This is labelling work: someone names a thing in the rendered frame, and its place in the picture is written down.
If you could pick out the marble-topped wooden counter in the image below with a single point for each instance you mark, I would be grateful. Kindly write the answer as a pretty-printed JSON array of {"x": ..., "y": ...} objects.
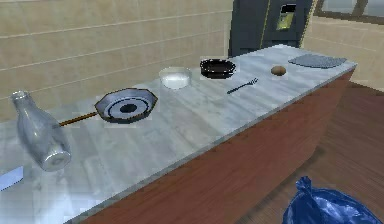
[{"x": 206, "y": 140}]

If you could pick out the white bowl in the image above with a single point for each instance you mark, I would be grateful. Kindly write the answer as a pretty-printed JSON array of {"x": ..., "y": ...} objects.
[{"x": 175, "y": 78}]

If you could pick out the black bowl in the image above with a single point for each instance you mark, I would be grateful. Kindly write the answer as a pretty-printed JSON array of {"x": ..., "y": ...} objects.
[{"x": 217, "y": 68}]

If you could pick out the dark fork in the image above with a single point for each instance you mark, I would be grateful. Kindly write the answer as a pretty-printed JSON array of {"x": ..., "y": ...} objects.
[{"x": 242, "y": 86}]

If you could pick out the grey frying pan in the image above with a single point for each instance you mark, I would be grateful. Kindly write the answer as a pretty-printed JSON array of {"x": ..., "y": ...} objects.
[{"x": 128, "y": 106}]

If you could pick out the brown potato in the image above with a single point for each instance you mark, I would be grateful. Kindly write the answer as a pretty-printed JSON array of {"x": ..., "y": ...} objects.
[{"x": 278, "y": 70}]

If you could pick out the dark grey fridge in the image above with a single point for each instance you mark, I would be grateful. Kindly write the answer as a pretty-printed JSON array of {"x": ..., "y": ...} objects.
[{"x": 263, "y": 23}]

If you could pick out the grey cloth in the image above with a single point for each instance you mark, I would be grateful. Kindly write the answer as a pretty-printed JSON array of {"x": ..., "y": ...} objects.
[{"x": 316, "y": 61}]

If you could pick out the clear glass bottle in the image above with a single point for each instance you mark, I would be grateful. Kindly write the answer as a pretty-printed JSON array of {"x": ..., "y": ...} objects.
[{"x": 40, "y": 133}]

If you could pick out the blue bin bag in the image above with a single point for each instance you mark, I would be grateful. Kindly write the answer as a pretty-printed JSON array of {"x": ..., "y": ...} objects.
[{"x": 328, "y": 206}]

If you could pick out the dark-framed window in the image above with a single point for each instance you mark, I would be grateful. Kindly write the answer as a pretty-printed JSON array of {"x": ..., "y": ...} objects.
[{"x": 350, "y": 8}]

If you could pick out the pale blue flat object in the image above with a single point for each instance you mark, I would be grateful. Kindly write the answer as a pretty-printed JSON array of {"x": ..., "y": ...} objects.
[{"x": 10, "y": 178}]

